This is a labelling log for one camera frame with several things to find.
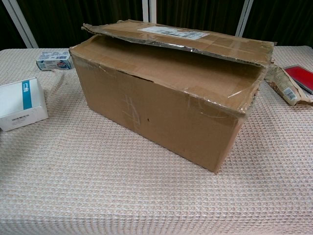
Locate brown cardboard box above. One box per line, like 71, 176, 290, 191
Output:
69, 19, 278, 175

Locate white box with blue stripe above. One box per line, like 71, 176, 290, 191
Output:
0, 77, 49, 132

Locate beige waffle tablecloth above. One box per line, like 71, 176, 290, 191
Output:
0, 45, 313, 235

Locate small blue white carton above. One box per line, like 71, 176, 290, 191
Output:
36, 50, 74, 71

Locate dark green curtain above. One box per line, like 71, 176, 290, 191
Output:
0, 0, 313, 49

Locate brown snack packet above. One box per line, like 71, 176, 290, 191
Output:
265, 64, 313, 107

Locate red flat case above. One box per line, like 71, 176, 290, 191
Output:
283, 64, 313, 94

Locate white partition frame post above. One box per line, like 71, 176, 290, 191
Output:
236, 0, 254, 38
143, 0, 157, 22
0, 0, 39, 48

